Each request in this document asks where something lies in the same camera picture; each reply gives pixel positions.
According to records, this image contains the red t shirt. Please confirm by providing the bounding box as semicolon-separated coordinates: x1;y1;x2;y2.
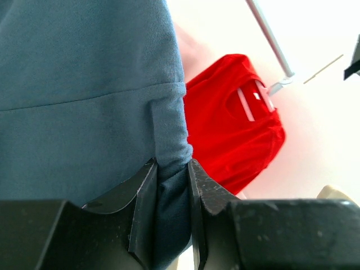
184;54;286;195

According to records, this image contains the blue grey t shirt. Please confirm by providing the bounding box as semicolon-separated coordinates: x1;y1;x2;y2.
1;1;192;269

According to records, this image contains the white hanger under red shirt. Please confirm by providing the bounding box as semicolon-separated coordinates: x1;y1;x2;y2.
237;80;276;122

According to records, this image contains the white clothes rack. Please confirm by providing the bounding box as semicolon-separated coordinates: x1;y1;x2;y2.
246;0;295;96

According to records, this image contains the beige wooden hanger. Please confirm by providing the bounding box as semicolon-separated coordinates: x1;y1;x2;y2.
317;185;355;202

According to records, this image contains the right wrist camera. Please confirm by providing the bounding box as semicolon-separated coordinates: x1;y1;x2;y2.
344;35;360;80

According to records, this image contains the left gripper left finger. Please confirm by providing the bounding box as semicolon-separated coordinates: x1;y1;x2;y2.
1;159;158;269

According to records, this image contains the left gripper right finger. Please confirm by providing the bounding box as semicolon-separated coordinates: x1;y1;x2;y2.
188;160;359;269

